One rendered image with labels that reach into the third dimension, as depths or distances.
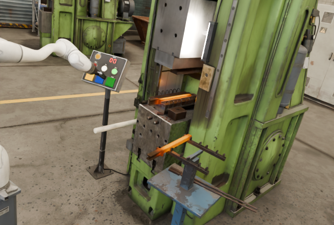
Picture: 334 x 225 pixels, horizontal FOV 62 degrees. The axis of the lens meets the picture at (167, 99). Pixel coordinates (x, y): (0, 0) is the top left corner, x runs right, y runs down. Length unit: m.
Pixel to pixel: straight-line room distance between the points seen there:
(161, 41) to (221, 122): 0.72
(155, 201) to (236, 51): 1.33
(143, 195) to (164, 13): 1.48
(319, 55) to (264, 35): 5.09
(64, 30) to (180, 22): 5.04
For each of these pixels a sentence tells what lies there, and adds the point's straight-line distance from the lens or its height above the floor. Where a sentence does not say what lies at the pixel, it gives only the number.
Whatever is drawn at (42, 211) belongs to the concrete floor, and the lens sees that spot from 2.57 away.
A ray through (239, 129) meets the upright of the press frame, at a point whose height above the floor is 0.85.
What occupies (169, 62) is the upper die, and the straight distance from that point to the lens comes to 2.00.
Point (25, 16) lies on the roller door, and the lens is 9.74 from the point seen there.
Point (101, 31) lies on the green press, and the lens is 6.83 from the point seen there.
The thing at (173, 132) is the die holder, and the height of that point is 0.84.
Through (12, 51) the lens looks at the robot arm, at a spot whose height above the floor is 1.37.
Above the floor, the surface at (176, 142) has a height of 0.94.
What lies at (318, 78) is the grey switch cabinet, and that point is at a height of 0.54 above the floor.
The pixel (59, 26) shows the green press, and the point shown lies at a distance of 6.74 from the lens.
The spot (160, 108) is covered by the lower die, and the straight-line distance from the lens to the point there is 2.12.
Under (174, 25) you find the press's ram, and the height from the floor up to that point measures 1.57.
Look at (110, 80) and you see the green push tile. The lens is 2.34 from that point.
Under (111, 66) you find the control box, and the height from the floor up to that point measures 1.12.
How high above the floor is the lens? 1.77
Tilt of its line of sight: 21 degrees down
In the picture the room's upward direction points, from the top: 10 degrees clockwise
